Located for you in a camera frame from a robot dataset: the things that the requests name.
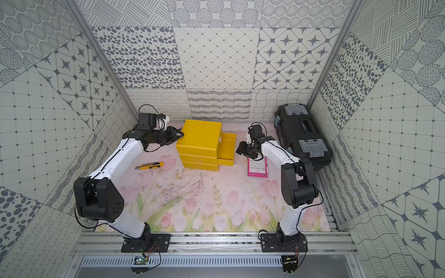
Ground floral pink table mat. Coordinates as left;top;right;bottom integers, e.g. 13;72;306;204
95;122;331;233

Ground yellow utility knife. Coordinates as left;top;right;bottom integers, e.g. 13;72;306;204
135;162;164;170

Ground yellow drawer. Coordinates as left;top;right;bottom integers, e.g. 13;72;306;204
217;133;236;166

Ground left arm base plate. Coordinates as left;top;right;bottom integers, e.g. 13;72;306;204
121;234;172;253

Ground yellow drawer cabinet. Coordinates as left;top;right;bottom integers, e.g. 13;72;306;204
176;119;222;171

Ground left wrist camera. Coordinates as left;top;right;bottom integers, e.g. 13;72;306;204
136;113;170;131

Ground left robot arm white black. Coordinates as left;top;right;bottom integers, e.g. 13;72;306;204
73;126;184;242

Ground aluminium rail frame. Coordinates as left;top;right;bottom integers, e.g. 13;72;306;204
67;232;362;274

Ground black toolbox grey latches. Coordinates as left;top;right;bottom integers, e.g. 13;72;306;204
274;104;333;171

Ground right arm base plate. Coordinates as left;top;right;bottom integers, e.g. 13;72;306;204
259;232;308;253

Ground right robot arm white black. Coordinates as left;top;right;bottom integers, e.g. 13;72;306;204
236;137;319;243

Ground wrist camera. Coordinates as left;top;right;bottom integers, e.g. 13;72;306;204
136;113;170;131
248;122;266;142

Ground seed bag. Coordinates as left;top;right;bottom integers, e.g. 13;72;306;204
248;158;268;178

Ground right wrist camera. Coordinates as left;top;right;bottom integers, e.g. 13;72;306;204
248;122;266;142

